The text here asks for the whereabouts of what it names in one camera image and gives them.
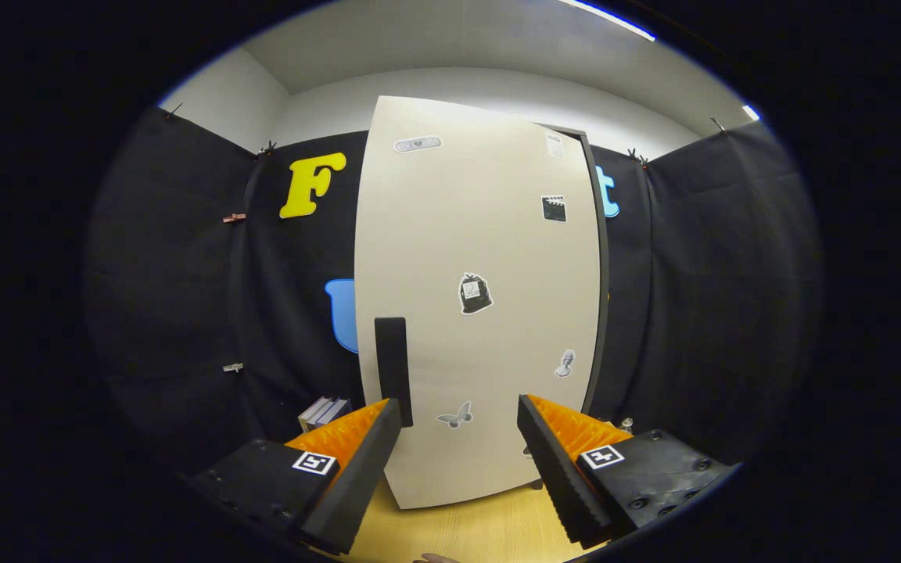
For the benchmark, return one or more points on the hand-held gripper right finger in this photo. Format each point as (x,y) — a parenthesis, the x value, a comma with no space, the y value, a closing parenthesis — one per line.
(560,477)

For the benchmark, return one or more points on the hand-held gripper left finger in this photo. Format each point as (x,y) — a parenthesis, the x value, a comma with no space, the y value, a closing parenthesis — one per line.
(357,485)

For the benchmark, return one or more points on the grey shoe cabinet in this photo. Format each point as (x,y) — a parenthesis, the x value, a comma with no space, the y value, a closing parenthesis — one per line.
(601,274)

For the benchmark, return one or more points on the beige shoe cabinet door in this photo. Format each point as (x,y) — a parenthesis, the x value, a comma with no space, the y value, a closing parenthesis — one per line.
(482,234)

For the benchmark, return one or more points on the green drink bottle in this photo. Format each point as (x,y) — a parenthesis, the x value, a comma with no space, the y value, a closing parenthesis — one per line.
(626,425)

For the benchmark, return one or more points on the black backdrop cloth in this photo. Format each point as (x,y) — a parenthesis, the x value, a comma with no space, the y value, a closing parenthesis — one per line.
(169,313)

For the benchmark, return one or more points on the short ceiling light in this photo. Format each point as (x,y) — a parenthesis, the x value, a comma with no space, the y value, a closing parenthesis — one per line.
(750,112)

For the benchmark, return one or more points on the long ceiling light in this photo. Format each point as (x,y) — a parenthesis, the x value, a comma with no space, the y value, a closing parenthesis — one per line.
(607,17)

